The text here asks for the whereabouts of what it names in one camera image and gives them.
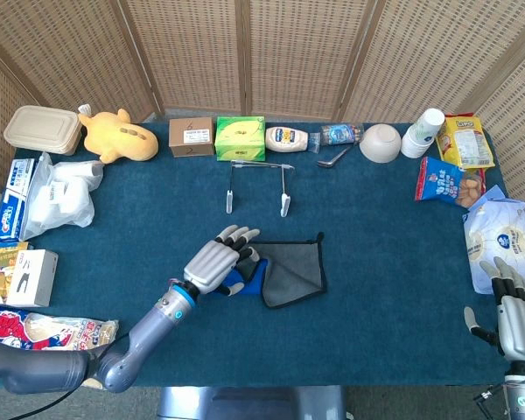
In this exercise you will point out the beige lidded food container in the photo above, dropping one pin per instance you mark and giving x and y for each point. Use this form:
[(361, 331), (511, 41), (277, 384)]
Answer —
[(39, 129)]

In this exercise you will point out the yellow plush dinosaur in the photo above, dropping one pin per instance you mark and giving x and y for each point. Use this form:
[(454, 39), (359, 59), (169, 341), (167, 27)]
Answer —
[(122, 140)]

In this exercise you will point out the white and light blue pouch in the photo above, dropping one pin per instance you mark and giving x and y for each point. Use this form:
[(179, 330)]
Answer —
[(499, 236)]

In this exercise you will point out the blue and red snack bag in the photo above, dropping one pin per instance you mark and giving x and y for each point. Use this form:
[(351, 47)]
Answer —
[(437, 179)]

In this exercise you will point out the green tissue pack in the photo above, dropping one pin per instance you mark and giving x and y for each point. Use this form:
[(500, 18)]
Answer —
[(240, 140)]

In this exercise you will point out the clear plastic water bottle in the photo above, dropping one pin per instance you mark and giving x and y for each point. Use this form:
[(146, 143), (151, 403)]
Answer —
[(339, 135)]

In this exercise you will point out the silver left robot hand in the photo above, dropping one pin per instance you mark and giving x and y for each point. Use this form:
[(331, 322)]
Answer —
[(210, 264)]

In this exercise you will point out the beige upturned bowl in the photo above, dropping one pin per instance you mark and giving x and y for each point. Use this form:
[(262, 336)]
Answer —
[(380, 142)]

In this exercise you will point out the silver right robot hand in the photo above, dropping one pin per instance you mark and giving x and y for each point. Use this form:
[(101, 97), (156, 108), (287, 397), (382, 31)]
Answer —
[(520, 326)]

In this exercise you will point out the small cardboard box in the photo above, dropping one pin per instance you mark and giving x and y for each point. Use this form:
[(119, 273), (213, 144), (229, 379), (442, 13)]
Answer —
[(190, 135)]

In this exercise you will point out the yellow snack bag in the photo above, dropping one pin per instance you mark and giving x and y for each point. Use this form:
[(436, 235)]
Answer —
[(464, 144)]

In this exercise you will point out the cartoon printed bread bag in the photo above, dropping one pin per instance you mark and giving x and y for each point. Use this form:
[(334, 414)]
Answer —
[(48, 332)]

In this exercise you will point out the stack of white paper cups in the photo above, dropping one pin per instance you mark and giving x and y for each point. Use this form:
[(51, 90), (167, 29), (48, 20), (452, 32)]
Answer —
[(420, 140)]

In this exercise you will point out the blue white toothpaste box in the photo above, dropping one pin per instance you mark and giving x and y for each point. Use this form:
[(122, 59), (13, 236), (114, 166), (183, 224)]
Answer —
[(9, 219)]

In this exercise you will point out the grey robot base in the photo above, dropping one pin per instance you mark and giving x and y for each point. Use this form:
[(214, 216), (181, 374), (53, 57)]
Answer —
[(267, 402)]

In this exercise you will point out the cream mayonnaise bottle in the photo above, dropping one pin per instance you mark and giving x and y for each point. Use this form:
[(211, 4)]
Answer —
[(284, 139)]

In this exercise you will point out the white plastic bag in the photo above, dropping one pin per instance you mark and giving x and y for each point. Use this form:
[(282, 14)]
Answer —
[(61, 197)]

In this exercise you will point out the white box with black print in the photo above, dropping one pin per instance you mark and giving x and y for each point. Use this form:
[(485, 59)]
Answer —
[(35, 280)]

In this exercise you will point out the dark spoon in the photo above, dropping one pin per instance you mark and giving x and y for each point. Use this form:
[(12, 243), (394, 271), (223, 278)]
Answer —
[(326, 163)]

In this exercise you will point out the blue and grey towel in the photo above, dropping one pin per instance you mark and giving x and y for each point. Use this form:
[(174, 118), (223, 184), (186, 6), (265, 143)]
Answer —
[(289, 267)]

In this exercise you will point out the woven folding screen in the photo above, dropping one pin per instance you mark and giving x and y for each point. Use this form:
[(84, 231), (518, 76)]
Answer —
[(289, 52)]

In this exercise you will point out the blue carpet table cover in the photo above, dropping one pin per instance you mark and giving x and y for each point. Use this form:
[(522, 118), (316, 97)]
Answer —
[(376, 284)]

